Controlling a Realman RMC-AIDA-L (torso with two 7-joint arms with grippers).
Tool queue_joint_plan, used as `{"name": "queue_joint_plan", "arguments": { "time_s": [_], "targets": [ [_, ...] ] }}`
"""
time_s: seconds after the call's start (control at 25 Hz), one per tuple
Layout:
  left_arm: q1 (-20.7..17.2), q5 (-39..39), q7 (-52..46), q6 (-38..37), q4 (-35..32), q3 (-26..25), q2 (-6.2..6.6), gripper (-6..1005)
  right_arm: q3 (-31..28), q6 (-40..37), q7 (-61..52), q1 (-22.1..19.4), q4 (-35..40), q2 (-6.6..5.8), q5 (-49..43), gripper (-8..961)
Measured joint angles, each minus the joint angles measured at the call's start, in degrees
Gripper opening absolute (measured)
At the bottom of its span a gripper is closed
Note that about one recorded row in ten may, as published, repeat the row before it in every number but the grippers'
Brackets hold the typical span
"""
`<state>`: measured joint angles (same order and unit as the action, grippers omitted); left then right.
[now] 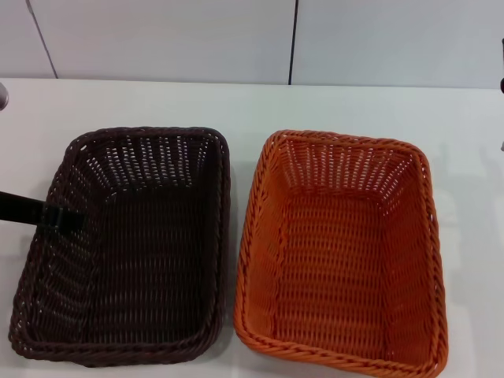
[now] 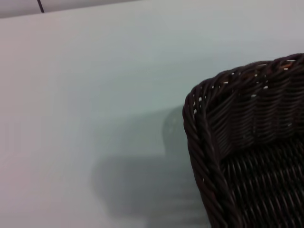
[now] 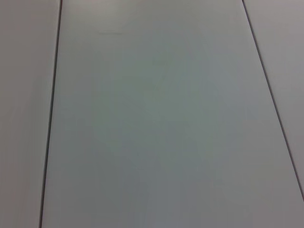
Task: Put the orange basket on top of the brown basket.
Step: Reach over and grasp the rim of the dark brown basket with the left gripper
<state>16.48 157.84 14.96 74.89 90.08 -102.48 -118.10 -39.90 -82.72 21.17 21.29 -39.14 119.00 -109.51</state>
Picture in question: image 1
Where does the dark brown wicker basket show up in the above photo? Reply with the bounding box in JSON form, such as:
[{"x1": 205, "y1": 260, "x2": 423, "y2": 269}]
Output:
[{"x1": 8, "y1": 125, "x2": 232, "y2": 360}]

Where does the orange wicker basket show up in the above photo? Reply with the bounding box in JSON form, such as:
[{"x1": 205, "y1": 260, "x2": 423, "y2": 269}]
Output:
[{"x1": 232, "y1": 128, "x2": 448, "y2": 378}]

